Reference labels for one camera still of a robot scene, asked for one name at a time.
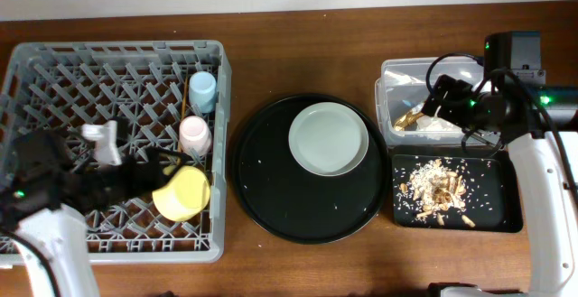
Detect white tissue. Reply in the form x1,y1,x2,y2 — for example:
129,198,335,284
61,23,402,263
415,115,461,132

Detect pink plastic cup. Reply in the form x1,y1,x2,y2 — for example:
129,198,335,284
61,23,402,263
179,116,212,157

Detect gold snack wrapper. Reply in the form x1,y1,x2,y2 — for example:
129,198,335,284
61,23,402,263
394,109,424,131

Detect yellow bowl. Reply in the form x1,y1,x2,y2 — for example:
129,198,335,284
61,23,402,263
152,166,210,222

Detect blue plastic cup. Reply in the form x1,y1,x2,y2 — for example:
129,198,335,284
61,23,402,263
188,71,217,114

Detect food scraps pile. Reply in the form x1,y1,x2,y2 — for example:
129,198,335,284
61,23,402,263
397,158,476,228

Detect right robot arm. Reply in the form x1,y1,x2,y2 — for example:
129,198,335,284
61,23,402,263
422,31,577,296

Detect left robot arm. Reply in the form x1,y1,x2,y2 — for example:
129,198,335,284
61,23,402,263
1,122,190,296

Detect grey plastic dishwasher rack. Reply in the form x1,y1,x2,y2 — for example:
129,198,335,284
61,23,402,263
1,40,232,264

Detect clear plastic bin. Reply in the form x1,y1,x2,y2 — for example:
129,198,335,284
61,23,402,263
375,57,484,148

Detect black rectangular tray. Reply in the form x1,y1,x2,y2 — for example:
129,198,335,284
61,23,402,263
392,153,523,233

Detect light grey round plate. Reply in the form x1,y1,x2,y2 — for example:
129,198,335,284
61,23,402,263
288,102,369,177

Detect round black serving tray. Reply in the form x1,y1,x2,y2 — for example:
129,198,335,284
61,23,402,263
229,93,392,244

